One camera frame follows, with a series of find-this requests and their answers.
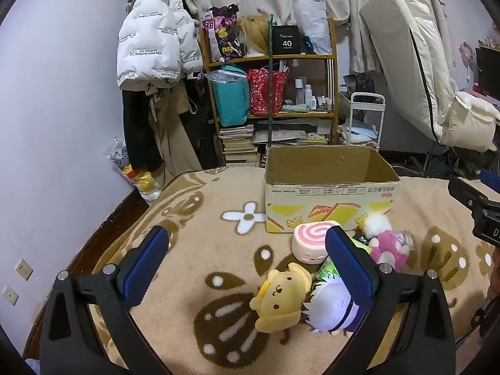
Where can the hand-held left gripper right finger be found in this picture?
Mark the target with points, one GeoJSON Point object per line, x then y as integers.
{"type": "Point", "coordinates": [351, 269]}

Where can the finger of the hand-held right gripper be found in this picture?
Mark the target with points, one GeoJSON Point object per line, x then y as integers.
{"type": "Point", "coordinates": [465, 193]}
{"type": "Point", "coordinates": [490, 180]}

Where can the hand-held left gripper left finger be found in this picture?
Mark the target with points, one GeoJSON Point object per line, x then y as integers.
{"type": "Point", "coordinates": [144, 269]}

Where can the pink plush toy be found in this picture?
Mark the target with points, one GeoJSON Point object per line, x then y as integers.
{"type": "Point", "coordinates": [386, 248]}

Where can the white-haired plush doll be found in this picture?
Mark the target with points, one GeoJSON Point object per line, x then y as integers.
{"type": "Point", "coordinates": [328, 304]}

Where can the pink swirl roll plush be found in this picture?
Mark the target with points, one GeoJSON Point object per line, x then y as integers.
{"type": "Point", "coordinates": [310, 242]}

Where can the white fluffy pompom toy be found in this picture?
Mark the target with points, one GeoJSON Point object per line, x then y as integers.
{"type": "Point", "coordinates": [377, 223]}

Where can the printed cardboard box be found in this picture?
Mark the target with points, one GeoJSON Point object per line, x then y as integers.
{"type": "Point", "coordinates": [332, 199]}

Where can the yellow dog plush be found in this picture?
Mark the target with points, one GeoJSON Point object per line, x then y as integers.
{"type": "Point", "coordinates": [279, 297]}

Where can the beige flower print blanket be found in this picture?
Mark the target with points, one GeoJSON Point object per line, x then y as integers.
{"type": "Point", "coordinates": [195, 242]}

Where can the cream duvet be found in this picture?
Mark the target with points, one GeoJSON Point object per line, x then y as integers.
{"type": "Point", "coordinates": [468, 121]}

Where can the plastic bag of toys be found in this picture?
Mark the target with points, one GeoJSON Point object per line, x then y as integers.
{"type": "Point", "coordinates": [136, 179]}

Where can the black monitor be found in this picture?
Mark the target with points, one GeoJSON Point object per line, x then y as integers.
{"type": "Point", "coordinates": [490, 70]}

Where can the light blue cloth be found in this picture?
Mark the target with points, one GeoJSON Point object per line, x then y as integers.
{"type": "Point", "coordinates": [359, 131]}

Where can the pink fan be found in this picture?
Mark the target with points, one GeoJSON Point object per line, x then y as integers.
{"type": "Point", "coordinates": [466, 52]}

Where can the white trolley cart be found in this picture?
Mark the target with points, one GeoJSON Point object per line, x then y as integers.
{"type": "Point", "coordinates": [367, 99]}

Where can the black hanging garment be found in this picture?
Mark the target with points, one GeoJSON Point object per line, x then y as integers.
{"type": "Point", "coordinates": [138, 132]}

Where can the beige hanging garment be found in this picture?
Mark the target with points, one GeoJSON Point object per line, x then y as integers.
{"type": "Point", "coordinates": [172, 132]}

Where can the dark hanging clothes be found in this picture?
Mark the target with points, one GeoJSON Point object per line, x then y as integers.
{"type": "Point", "coordinates": [201, 132]}

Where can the pile of magazines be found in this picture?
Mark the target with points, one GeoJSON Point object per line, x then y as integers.
{"type": "Point", "coordinates": [289, 134]}

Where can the black bag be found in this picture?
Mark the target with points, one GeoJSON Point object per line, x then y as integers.
{"type": "Point", "coordinates": [357, 84]}

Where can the stack of books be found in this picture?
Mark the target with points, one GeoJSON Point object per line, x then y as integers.
{"type": "Point", "coordinates": [238, 144]}

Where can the cream mattress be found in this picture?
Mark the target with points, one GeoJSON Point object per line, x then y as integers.
{"type": "Point", "coordinates": [406, 47]}

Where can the group of small bottles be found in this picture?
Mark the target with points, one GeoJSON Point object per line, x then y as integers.
{"type": "Point", "coordinates": [308, 95]}

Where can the teal bag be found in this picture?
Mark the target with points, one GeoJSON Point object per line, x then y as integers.
{"type": "Point", "coordinates": [232, 97]}

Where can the red gift bag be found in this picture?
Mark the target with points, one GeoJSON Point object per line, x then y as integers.
{"type": "Point", "coordinates": [265, 93]}

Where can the green pole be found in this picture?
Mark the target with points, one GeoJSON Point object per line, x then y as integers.
{"type": "Point", "coordinates": [270, 86]}

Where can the wooden shelf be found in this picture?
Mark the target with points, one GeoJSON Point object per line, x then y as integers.
{"type": "Point", "coordinates": [273, 59]}

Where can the white plastic bag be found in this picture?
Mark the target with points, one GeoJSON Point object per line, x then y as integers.
{"type": "Point", "coordinates": [314, 23]}

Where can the white puffer jacket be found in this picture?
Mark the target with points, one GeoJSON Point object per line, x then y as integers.
{"type": "Point", "coordinates": [152, 39]}

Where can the black box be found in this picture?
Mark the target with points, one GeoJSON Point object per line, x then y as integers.
{"type": "Point", "coordinates": [287, 41]}

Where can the purple printed bag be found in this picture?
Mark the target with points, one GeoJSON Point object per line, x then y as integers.
{"type": "Point", "coordinates": [224, 35]}

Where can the blond wig head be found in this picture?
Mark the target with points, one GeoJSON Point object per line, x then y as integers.
{"type": "Point", "coordinates": [254, 31]}

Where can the dark wooden bed frame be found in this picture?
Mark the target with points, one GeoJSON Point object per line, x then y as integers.
{"type": "Point", "coordinates": [99, 232]}

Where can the wall socket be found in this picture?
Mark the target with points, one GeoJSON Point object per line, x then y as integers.
{"type": "Point", "coordinates": [10, 295]}
{"type": "Point", "coordinates": [24, 268]}

